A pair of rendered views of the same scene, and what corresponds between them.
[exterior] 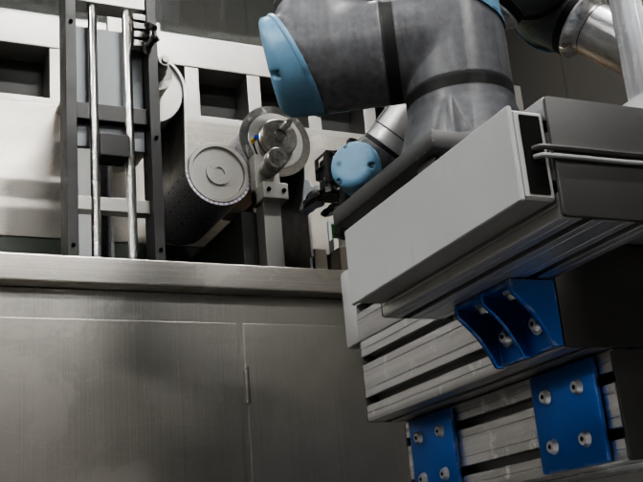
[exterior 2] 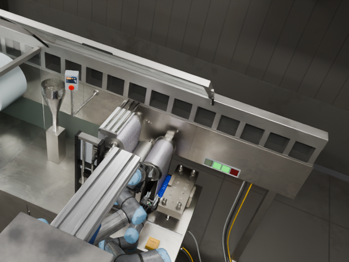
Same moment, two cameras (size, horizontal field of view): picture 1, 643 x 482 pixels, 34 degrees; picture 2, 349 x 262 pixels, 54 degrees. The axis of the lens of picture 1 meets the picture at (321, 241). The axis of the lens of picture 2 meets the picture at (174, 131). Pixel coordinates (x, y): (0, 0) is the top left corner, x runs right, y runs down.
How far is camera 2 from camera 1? 259 cm
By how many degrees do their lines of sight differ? 67
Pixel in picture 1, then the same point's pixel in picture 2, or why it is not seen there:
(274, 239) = (137, 197)
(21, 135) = (113, 105)
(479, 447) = not seen: outside the picture
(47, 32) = (124, 75)
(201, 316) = not seen: hidden behind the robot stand
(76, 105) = (77, 164)
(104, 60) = (89, 151)
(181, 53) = (169, 91)
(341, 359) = not seen: hidden behind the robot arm
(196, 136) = (166, 119)
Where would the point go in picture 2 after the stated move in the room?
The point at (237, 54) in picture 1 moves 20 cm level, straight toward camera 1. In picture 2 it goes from (191, 96) to (169, 108)
